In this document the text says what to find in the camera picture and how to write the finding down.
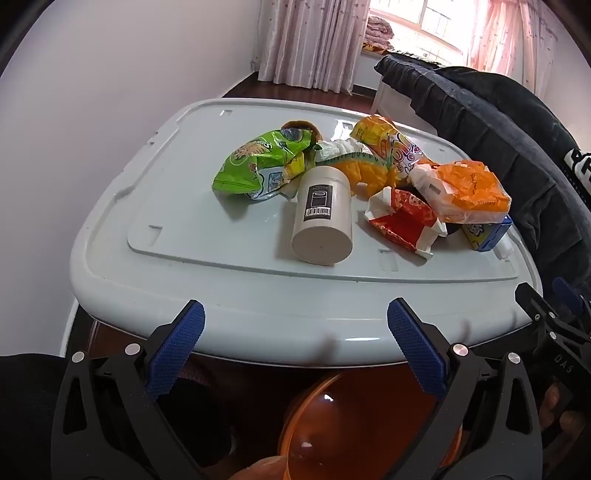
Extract person's right hand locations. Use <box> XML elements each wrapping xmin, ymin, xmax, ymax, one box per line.
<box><xmin>539</xmin><ymin>382</ymin><xmax>580</xmax><ymax>449</ymax></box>

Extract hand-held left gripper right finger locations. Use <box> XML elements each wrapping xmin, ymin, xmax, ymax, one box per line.
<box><xmin>387</xmin><ymin>298</ymin><xmax>543</xmax><ymax>480</ymax></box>

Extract green snack bag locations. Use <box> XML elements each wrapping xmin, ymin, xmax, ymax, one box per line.
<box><xmin>212</xmin><ymin>128</ymin><xmax>319</xmax><ymax>201</ymax></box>

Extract pink curtain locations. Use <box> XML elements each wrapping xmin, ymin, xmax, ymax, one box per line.
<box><xmin>466</xmin><ymin>0</ymin><xmax>559</xmax><ymax>88</ymax></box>
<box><xmin>256</xmin><ymin>0</ymin><xmax>372</xmax><ymax>95</ymax></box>

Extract folded pink blanket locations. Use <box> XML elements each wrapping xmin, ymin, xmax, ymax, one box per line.
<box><xmin>362</xmin><ymin>14</ymin><xmax>398</xmax><ymax>51</ymax></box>

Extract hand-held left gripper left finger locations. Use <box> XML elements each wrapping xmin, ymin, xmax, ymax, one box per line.
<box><xmin>50</xmin><ymin>299</ymin><xmax>218</xmax><ymax>480</ymax></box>

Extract window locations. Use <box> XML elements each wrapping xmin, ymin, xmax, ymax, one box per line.
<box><xmin>369</xmin><ymin>0</ymin><xmax>490</xmax><ymax>65</ymax></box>

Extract yellow orange snack bag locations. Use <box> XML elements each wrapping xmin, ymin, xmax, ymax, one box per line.
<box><xmin>350</xmin><ymin>114</ymin><xmax>439</xmax><ymax>182</ymax></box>

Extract orange plastic bag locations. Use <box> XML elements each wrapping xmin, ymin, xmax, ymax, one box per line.
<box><xmin>411</xmin><ymin>159</ymin><xmax>512</xmax><ymax>227</ymax></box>

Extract white cylindrical container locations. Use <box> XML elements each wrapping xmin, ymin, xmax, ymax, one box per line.
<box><xmin>291</xmin><ymin>165</ymin><xmax>355</xmax><ymax>266</ymax></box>

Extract orange dinosaur toy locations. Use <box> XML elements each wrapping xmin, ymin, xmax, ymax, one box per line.
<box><xmin>318</xmin><ymin>150</ymin><xmax>403</xmax><ymax>197</ymax></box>

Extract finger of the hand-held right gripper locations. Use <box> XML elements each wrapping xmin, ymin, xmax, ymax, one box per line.
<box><xmin>553</xmin><ymin>276</ymin><xmax>591</xmax><ymax>335</ymax></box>
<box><xmin>514</xmin><ymin>281</ymin><xmax>561</xmax><ymax>335</ymax></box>

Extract orange plastic bin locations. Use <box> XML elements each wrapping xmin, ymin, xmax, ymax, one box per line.
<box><xmin>277</xmin><ymin>364</ymin><xmax>465</xmax><ymax>480</ymax></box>

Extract white crumpled tissue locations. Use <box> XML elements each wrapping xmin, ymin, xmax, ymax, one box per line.
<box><xmin>316</xmin><ymin>137</ymin><xmax>376</xmax><ymax>163</ymax></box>

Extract dark jacket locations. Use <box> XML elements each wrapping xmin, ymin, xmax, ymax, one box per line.
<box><xmin>374</xmin><ymin>54</ymin><xmax>591</xmax><ymax>296</ymax></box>

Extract blue yellow small box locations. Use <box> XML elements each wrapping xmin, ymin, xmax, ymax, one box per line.
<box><xmin>462</xmin><ymin>215</ymin><xmax>514</xmax><ymax>252</ymax></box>

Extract white furniture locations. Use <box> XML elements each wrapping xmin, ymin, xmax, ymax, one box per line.
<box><xmin>374</xmin><ymin>73</ymin><xmax>419</xmax><ymax>117</ymax></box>

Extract red white paper carton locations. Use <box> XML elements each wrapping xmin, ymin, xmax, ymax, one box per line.
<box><xmin>365</xmin><ymin>187</ymin><xmax>448</xmax><ymax>260</ymax></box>

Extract white plastic storage box lid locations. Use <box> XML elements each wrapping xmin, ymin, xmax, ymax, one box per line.
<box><xmin>69</xmin><ymin>98</ymin><xmax>543</xmax><ymax>370</ymax></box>

